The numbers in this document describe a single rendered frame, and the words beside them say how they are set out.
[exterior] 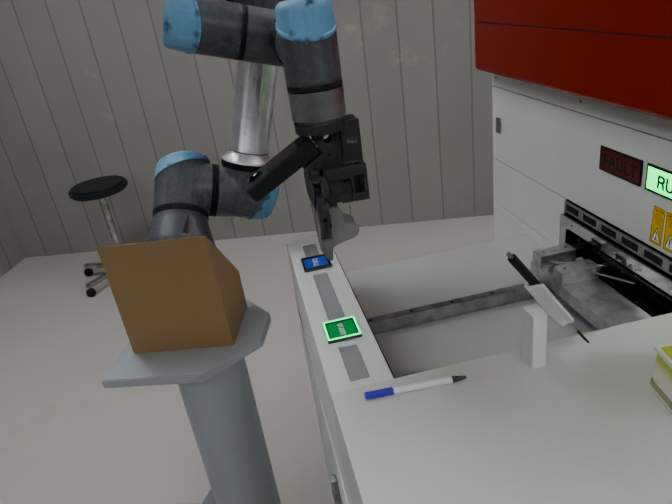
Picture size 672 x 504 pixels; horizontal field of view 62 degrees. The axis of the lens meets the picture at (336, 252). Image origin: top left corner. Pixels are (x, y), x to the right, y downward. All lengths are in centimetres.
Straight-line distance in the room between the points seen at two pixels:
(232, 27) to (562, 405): 65
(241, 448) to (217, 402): 15
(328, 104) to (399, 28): 267
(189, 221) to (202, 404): 41
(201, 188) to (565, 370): 79
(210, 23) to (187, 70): 280
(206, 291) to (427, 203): 265
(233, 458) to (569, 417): 87
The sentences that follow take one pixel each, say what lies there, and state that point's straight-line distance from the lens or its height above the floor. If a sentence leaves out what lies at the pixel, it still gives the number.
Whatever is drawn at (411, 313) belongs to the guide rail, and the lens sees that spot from 115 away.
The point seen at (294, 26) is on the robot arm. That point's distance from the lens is 74.
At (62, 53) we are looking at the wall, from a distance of 391.
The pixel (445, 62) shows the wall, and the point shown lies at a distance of 344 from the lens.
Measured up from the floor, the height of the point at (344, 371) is 96.
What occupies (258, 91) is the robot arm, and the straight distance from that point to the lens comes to 121.
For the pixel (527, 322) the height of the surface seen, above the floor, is 103.
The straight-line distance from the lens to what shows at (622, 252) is 119.
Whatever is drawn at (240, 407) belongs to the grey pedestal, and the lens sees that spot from 134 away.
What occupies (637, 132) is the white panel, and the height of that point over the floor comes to 117.
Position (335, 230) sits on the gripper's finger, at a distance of 82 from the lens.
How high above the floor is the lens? 147
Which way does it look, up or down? 26 degrees down
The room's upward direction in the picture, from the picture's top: 8 degrees counter-clockwise
